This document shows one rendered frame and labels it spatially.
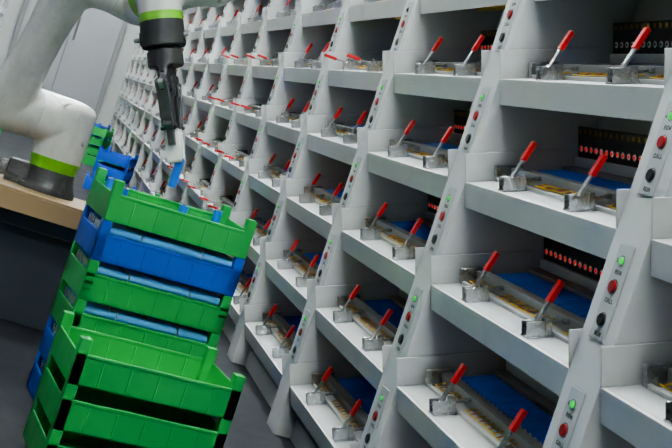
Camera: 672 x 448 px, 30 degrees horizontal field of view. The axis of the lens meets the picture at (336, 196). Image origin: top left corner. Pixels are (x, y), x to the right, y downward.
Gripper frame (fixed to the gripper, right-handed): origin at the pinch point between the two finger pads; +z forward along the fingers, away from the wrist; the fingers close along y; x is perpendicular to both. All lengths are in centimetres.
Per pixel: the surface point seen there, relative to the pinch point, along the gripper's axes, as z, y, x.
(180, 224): 16.4, 14.3, 3.1
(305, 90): -26, -165, 5
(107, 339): 36.0, 32.3, -8.1
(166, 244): 20.0, 14.2, -0.2
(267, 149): -7, -162, -10
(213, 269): 26.0, 9.6, 7.6
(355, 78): -17, -65, 32
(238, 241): 21.0, 8.0, 12.9
